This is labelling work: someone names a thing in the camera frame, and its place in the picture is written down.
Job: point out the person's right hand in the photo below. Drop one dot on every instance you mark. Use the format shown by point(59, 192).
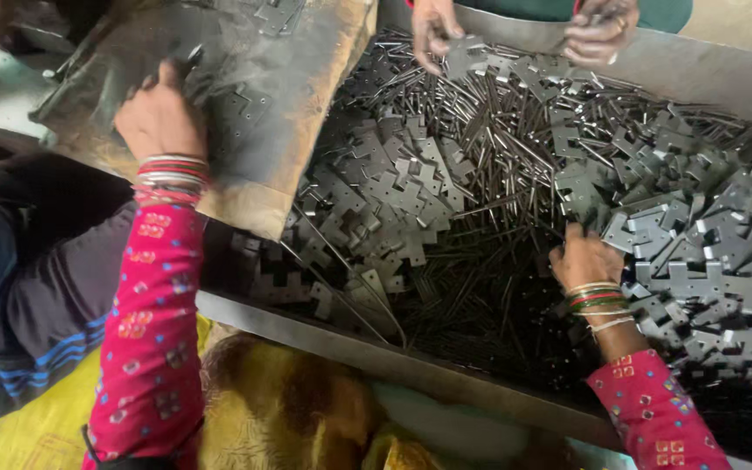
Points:
point(588, 261)

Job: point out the person's left hand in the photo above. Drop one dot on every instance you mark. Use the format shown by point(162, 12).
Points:
point(160, 121)

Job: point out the person's right fingers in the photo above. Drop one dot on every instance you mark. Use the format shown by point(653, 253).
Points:
point(568, 240)

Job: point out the person's left fingers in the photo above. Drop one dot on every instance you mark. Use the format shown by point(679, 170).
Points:
point(166, 73)

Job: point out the right wrist bangles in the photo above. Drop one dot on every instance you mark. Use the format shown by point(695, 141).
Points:
point(598, 301)

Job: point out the wrist bangles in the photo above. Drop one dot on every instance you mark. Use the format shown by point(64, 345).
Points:
point(170, 177)
point(598, 301)

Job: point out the hinge plates on board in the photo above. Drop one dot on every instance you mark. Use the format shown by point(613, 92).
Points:
point(245, 108)

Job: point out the left wrist bangles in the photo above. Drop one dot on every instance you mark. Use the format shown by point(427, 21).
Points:
point(170, 177)

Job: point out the pile of metal hinge plates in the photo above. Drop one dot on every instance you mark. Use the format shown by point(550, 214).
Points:
point(709, 261)

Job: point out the pile of metal pins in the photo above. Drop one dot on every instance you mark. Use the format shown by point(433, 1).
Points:
point(493, 117)

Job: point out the worn wooden work board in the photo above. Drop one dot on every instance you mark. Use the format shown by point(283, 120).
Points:
point(311, 98)

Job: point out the large metal tray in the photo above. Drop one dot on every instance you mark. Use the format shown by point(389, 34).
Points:
point(676, 72)

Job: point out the single grey hinge plate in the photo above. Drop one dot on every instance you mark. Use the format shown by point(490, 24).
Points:
point(466, 57)

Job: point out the thin long metal rod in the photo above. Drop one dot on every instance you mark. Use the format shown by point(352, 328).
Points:
point(350, 274)

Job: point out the yellow woven sack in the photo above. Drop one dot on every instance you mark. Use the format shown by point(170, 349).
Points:
point(43, 424)

